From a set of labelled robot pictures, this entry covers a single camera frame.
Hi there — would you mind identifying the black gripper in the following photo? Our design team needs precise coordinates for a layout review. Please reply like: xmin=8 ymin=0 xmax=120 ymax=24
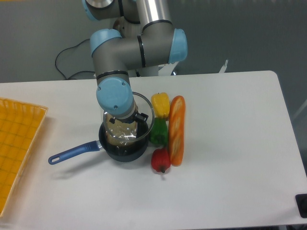
xmin=109 ymin=112 xmax=148 ymax=124

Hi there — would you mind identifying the glass pot lid blue knob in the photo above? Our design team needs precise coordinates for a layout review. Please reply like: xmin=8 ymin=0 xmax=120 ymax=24
xmin=102 ymin=92 xmax=155 ymax=141

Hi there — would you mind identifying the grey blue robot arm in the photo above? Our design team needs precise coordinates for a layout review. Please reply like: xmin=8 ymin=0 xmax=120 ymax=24
xmin=83 ymin=0 xmax=188 ymax=123

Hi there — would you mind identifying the wrapped bread slice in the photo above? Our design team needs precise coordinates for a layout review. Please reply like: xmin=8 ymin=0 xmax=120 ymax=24
xmin=102 ymin=111 xmax=138 ymax=146

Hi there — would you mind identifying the green bell pepper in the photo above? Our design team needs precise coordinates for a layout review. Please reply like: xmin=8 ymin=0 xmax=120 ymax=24
xmin=149 ymin=117 xmax=168 ymax=146

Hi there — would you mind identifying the yellow bell pepper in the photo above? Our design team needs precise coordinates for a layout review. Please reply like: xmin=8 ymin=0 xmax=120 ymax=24
xmin=151 ymin=92 xmax=170 ymax=118

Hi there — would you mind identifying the orange baguette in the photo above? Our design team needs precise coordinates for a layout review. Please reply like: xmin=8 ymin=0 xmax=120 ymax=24
xmin=168 ymin=95 xmax=186 ymax=166

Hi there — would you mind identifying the red bell pepper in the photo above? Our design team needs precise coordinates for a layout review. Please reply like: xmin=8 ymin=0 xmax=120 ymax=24
xmin=151 ymin=148 xmax=171 ymax=173

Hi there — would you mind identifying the yellow woven basket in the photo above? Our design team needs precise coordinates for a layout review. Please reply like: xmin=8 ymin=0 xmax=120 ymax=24
xmin=0 ymin=97 xmax=48 ymax=217

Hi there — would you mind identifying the black table corner device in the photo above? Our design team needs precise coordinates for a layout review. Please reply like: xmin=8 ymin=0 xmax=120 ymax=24
xmin=295 ymin=194 xmax=307 ymax=219

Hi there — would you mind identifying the dark pot with blue handle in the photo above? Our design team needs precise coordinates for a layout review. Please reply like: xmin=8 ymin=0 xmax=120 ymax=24
xmin=48 ymin=124 xmax=149 ymax=165

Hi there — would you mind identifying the black cable on floor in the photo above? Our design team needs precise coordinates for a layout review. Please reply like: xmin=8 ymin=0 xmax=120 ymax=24
xmin=55 ymin=38 xmax=96 ymax=80

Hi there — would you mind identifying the white table bracket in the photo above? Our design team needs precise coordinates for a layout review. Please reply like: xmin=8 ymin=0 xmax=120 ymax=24
xmin=219 ymin=59 xmax=228 ymax=73

